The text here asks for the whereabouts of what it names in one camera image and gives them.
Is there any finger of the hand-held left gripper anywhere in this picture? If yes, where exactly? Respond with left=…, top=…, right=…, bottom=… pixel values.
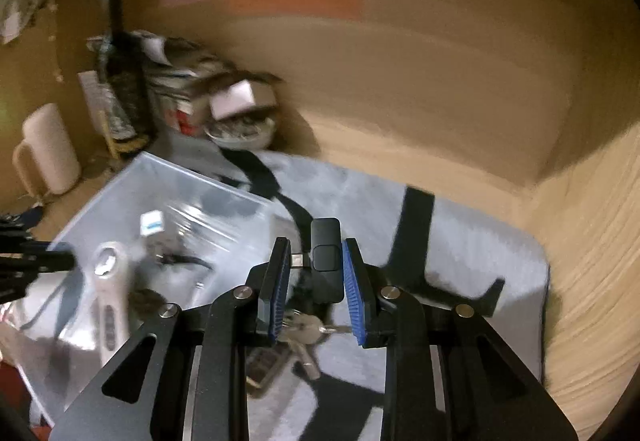
left=0, top=215, right=33, bottom=242
left=0, top=243, right=76, bottom=302

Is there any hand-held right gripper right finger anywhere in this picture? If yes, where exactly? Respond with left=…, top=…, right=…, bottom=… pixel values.
left=342, top=237, right=576, bottom=441

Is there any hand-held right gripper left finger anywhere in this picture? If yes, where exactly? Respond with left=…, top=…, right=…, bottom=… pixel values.
left=50, top=236, right=293, bottom=441

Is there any black car key bunch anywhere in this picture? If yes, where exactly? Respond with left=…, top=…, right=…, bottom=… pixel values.
left=245, top=218, right=353, bottom=397

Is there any white handheld device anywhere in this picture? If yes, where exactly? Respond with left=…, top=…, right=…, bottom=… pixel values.
left=92, top=241, right=133, bottom=367

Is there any white charger cube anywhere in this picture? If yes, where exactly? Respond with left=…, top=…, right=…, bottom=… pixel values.
left=139, top=210, right=168, bottom=242

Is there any clear plastic container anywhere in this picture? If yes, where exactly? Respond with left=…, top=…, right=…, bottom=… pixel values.
left=20, top=151, right=301, bottom=427

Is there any beige mug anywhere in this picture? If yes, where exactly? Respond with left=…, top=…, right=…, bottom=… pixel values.
left=12, top=103, right=82, bottom=196

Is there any grey rug with black letters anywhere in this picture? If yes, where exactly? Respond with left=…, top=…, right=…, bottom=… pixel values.
left=0, top=141, right=551, bottom=441

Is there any yellow strip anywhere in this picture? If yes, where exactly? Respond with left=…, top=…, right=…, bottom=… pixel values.
left=102, top=111, right=121, bottom=159

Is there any white paper note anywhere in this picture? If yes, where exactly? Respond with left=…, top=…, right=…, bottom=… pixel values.
left=77, top=70, right=113, bottom=122

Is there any bowl of pebbles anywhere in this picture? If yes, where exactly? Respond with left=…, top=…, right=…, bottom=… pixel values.
left=205, top=113, right=276, bottom=146

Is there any dark wine bottle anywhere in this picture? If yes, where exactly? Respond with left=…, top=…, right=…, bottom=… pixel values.
left=97, top=0, right=153, bottom=156

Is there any small white box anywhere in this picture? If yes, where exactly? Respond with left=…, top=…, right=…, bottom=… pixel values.
left=209, top=80, right=256, bottom=118

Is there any stack of books and papers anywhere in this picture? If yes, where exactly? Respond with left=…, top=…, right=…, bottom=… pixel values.
left=87, top=33, right=281, bottom=136

